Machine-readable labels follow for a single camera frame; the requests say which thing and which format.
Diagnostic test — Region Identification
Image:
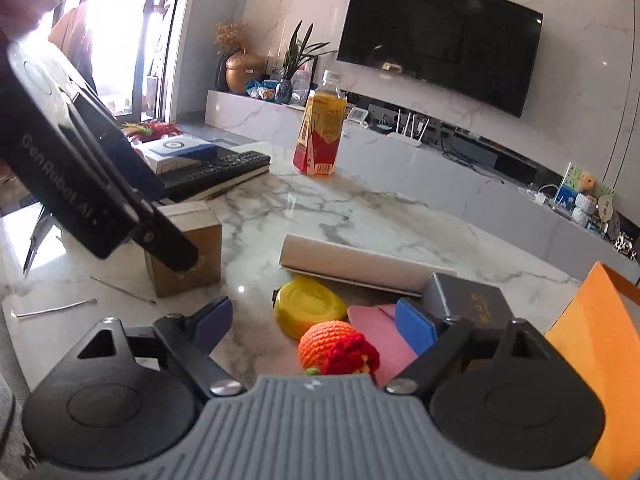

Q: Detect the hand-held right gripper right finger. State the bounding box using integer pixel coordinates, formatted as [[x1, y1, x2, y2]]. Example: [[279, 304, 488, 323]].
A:
[[384, 296, 556, 401]]

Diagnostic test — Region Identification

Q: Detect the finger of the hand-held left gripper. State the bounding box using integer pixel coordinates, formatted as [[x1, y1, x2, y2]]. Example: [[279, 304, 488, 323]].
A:
[[95, 109, 167, 204], [65, 92, 201, 274]]

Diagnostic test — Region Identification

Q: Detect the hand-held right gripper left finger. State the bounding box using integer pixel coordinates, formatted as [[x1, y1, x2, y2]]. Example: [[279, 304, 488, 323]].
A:
[[75, 295, 247, 400]]

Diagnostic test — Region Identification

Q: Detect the small brown cardboard box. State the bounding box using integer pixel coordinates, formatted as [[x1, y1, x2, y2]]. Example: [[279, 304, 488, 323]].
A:
[[144, 201, 223, 299]]

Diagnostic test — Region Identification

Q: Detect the pink card wallet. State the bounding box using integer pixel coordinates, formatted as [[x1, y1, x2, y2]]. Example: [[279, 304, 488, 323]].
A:
[[346, 302, 418, 388]]

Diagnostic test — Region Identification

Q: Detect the orange and red crochet fruit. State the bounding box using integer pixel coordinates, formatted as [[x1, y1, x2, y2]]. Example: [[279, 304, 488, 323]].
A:
[[298, 321, 380, 376]]

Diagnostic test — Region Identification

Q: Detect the yellow tape measure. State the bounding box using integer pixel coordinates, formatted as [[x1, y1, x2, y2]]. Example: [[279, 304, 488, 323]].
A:
[[272, 275, 349, 341]]

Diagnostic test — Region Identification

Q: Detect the orange cardboard box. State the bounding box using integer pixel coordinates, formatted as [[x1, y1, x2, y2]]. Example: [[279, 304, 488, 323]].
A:
[[544, 261, 640, 480]]

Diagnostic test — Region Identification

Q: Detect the blue and white box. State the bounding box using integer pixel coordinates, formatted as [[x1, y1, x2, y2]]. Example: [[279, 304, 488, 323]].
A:
[[136, 136, 236, 175]]

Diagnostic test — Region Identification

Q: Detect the red feather toy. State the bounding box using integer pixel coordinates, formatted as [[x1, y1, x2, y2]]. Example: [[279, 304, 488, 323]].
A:
[[122, 120, 182, 145]]

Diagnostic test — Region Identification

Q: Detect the grey gift box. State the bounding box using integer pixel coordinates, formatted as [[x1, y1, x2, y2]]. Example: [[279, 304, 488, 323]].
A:
[[420, 272, 516, 361]]

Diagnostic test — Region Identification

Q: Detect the thin metal rod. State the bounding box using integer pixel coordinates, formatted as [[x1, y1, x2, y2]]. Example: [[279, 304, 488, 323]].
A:
[[90, 275, 157, 305]]

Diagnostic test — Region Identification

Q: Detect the black remote control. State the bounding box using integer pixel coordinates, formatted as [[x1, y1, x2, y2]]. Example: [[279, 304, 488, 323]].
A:
[[157, 151, 272, 202]]

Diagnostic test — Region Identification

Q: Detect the long white box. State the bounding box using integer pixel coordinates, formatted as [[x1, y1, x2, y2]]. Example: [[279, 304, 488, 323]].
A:
[[279, 233, 458, 297]]

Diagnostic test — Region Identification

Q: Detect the silver metal stick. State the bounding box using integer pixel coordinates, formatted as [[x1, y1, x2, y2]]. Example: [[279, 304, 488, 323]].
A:
[[11, 298, 98, 318]]

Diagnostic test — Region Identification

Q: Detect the glass sliding door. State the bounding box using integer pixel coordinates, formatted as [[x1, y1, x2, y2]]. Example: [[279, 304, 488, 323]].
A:
[[85, 0, 196, 121]]

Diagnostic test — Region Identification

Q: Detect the blue snack bag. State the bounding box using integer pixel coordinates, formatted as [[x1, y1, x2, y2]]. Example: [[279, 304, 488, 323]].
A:
[[245, 79, 277, 102]]

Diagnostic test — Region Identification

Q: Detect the gold round vase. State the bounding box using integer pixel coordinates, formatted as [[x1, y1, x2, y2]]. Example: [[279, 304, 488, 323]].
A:
[[226, 49, 266, 95]]

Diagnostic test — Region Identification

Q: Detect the green plant in blue vase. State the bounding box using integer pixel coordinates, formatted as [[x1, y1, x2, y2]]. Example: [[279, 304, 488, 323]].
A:
[[274, 20, 337, 103]]

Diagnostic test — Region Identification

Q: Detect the tea bottle with red label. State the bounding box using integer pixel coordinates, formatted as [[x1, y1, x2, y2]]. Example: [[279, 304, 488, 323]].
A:
[[292, 70, 347, 177]]

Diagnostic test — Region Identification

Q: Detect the white router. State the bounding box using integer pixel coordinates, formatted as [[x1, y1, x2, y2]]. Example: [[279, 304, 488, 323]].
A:
[[387, 111, 430, 148]]

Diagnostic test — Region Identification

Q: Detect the painted canvas picture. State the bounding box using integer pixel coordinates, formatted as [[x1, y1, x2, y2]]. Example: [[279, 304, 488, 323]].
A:
[[557, 162, 616, 211]]

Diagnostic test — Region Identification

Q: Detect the floral grey cloth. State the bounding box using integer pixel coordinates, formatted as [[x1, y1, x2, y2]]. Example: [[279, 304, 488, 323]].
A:
[[0, 305, 38, 476]]

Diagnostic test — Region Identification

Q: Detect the black and white cow figurine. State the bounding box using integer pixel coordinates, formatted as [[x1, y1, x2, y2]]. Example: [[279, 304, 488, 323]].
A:
[[612, 232, 640, 261]]

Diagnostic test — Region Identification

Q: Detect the black television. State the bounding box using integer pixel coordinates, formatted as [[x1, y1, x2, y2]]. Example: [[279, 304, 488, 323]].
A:
[[336, 0, 544, 119]]

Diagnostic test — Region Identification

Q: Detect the white charger with cables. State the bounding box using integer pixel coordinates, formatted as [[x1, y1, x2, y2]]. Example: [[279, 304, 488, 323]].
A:
[[520, 185, 556, 208]]

